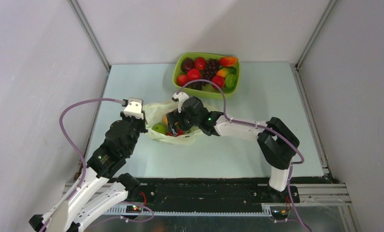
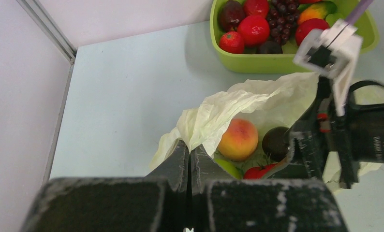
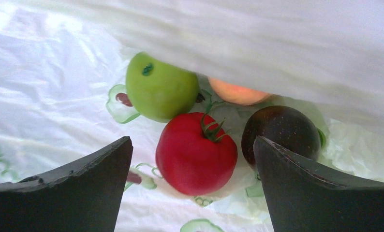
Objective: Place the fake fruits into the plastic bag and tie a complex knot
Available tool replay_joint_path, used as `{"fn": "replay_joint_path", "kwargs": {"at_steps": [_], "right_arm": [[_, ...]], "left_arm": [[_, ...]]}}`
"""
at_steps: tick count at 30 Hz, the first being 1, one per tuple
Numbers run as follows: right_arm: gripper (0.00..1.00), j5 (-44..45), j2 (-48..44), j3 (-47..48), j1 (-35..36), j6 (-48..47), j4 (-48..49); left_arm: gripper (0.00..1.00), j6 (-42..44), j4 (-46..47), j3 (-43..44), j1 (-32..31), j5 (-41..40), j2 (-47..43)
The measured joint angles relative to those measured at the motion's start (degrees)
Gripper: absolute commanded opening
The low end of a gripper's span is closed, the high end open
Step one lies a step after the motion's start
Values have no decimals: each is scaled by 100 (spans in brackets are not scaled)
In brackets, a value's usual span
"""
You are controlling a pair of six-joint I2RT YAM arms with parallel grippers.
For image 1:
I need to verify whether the green fake starfruit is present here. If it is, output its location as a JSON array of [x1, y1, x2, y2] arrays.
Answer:
[[224, 73, 237, 89]]

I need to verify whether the fake grape bunch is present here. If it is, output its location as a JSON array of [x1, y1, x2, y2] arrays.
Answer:
[[201, 58, 220, 81]]

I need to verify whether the yellow green fake mango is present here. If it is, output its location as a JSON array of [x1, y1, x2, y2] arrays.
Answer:
[[216, 67, 236, 78]]

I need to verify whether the red fake fruit lower right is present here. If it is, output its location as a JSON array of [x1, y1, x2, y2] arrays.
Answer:
[[211, 75, 225, 89]]

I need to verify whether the green plastic fruit bowl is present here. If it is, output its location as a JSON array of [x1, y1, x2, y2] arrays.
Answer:
[[172, 52, 240, 99]]

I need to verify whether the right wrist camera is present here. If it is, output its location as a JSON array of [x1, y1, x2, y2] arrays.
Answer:
[[172, 92, 190, 113]]

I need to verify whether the red fake fruit middle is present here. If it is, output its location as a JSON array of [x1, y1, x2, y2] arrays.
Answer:
[[187, 68, 201, 81]]

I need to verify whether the fake strawberry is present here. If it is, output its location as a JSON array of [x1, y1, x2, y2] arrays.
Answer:
[[176, 74, 189, 87]]

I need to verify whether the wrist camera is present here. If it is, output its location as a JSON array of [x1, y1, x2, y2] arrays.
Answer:
[[123, 98, 145, 120], [172, 92, 190, 113]]

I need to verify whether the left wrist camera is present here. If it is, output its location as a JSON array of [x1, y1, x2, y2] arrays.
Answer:
[[123, 98, 145, 120]]

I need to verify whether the red fake fruit top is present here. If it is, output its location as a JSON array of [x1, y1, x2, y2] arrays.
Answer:
[[194, 57, 207, 71]]

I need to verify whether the fake peach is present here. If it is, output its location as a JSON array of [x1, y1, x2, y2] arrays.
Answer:
[[162, 115, 168, 126]]

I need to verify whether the orange red fake mango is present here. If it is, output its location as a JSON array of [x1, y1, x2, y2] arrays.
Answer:
[[219, 57, 238, 67]]

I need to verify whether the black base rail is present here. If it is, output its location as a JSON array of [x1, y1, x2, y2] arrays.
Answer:
[[126, 177, 300, 213]]

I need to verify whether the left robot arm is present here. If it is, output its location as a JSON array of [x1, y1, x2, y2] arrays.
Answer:
[[29, 108, 147, 232]]

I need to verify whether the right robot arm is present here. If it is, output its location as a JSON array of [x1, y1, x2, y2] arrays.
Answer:
[[168, 92, 300, 202]]

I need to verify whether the dark red fake plum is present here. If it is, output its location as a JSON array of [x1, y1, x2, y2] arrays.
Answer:
[[181, 58, 194, 73]]

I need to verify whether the fake green apple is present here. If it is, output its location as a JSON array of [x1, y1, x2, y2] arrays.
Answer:
[[152, 123, 167, 135]]

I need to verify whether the pale green plastic bag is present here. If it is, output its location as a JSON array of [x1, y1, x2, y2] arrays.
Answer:
[[143, 101, 204, 145]]

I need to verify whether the red fake apple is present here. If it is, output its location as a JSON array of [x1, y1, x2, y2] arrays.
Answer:
[[166, 129, 184, 137]]

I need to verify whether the red fake fruit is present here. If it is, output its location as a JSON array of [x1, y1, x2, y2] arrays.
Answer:
[[211, 75, 225, 89], [194, 57, 207, 71], [187, 68, 201, 81]]

